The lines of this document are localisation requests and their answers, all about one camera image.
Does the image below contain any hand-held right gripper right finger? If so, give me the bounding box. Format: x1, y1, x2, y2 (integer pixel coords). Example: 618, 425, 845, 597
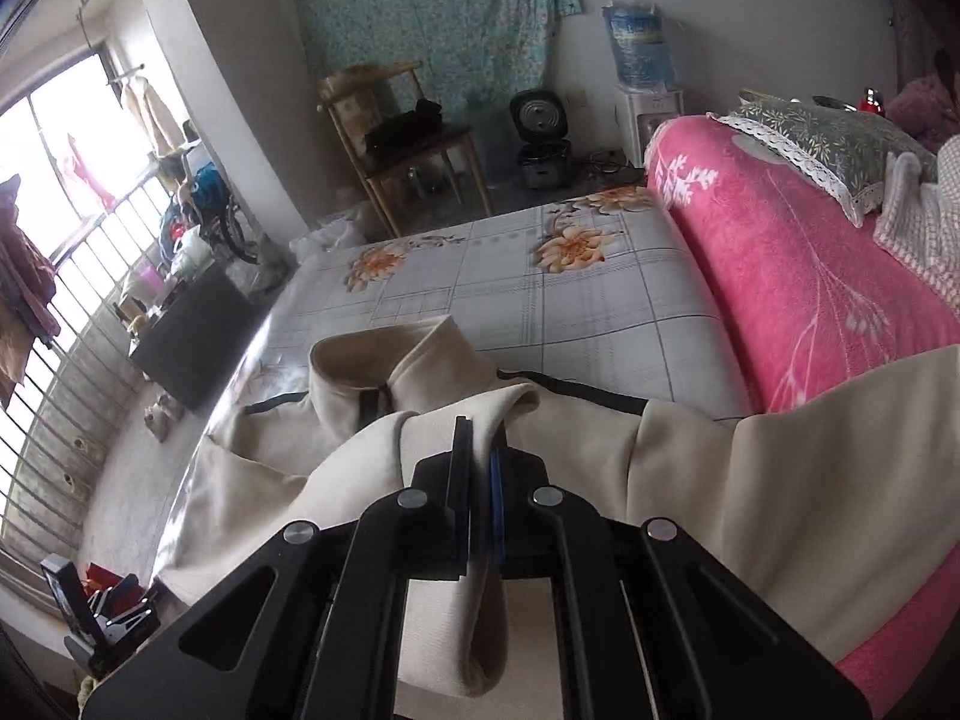
487, 448, 877, 720

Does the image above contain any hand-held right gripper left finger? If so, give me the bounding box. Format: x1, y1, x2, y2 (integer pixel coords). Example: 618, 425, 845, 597
81, 416, 475, 720

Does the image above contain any cream jacket with black stripes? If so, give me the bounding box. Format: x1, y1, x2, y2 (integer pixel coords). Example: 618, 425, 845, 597
154, 313, 960, 700

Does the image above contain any clothes pile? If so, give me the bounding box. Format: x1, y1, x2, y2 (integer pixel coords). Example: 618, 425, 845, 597
157, 165, 248, 293

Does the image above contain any metal window railing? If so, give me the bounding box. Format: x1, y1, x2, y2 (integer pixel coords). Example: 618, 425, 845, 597
0, 172, 188, 563

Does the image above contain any white plastic bag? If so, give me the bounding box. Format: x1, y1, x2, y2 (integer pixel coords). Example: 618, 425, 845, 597
289, 202, 376, 256

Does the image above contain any dark cabinet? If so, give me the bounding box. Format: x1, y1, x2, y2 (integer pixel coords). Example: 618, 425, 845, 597
129, 262, 260, 413

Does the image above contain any brown hanging garment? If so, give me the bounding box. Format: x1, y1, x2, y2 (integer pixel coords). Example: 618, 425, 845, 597
0, 176, 61, 406

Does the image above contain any black bag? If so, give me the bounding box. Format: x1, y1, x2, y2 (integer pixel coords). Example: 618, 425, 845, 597
364, 99, 445, 158

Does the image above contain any black rice cooker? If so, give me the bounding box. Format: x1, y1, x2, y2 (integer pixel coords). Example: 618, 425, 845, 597
510, 88, 577, 190

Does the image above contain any pink floral blanket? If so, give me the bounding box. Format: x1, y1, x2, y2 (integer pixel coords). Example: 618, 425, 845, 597
645, 114, 960, 720

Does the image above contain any blue bag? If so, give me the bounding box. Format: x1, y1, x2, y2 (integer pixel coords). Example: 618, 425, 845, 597
191, 163, 230, 215

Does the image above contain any wooden chair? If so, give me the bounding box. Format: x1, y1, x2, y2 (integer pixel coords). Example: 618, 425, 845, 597
319, 60, 494, 237

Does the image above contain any white water dispenser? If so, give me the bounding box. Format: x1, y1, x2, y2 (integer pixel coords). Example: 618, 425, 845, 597
613, 84, 685, 166

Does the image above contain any red hanging garment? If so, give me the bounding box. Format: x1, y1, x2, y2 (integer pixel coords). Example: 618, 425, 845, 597
64, 133, 117, 211

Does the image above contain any blue water bottle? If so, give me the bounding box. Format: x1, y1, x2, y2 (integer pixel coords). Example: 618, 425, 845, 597
602, 1, 680, 91

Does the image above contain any beige hanging garment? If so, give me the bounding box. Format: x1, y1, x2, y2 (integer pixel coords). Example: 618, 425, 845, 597
120, 75, 188, 158

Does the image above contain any white checked knit cloth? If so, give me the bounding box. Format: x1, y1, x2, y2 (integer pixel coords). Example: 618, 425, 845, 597
874, 135, 960, 293

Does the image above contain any teal floral wall cloth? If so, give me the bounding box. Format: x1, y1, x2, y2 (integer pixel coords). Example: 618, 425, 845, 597
289, 0, 584, 121

